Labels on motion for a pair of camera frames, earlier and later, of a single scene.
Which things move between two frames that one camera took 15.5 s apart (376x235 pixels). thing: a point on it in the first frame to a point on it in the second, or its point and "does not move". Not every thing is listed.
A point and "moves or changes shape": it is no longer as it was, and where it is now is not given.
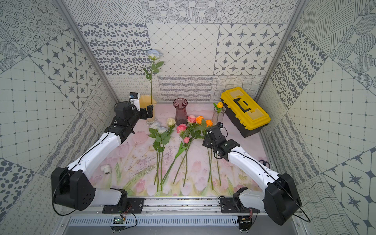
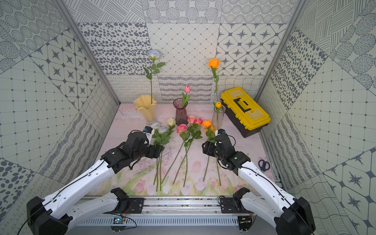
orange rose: (199, 129) moves or changes shape
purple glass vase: (181, 115) does not move
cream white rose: (171, 122) does not move
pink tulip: (182, 148) to (185, 99)
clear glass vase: (218, 114) does not move
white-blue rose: (153, 54) does not move
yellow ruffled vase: (145, 101) does not move
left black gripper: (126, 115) to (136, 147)
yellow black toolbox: (245, 113) does not move
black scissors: (264, 162) does not move
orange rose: (209, 123) to (214, 63)
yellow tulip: (219, 106) does not move
